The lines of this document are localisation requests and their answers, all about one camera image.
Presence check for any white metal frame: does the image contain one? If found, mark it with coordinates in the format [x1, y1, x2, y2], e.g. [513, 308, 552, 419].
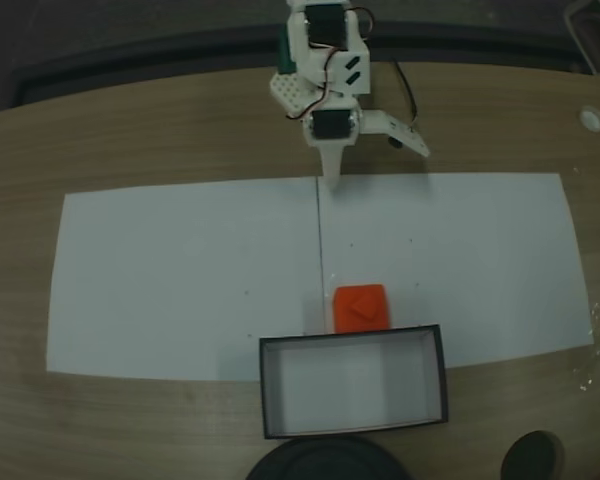
[563, 0, 600, 79]

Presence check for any orange cube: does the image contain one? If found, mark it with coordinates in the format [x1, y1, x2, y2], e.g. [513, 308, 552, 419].
[331, 283, 393, 335]

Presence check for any black lamp stand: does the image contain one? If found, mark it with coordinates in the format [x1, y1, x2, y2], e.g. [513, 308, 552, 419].
[244, 434, 411, 480]

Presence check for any black camera cable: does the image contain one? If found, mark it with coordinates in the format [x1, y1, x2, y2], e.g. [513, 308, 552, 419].
[390, 60, 420, 136]

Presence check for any dark round table hole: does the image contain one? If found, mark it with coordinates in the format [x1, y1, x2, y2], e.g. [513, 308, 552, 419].
[501, 430, 566, 480]

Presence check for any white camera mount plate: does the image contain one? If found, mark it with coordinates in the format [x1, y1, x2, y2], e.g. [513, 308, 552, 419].
[360, 110, 431, 160]

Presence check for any white round table cap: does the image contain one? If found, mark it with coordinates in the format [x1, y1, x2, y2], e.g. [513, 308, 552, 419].
[578, 105, 600, 134]

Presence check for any white paper sheet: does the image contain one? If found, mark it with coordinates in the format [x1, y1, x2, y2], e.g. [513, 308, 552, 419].
[46, 177, 327, 384]
[317, 172, 595, 370]

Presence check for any dark brown open box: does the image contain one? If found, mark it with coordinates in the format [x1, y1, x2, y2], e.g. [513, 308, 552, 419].
[258, 323, 450, 440]

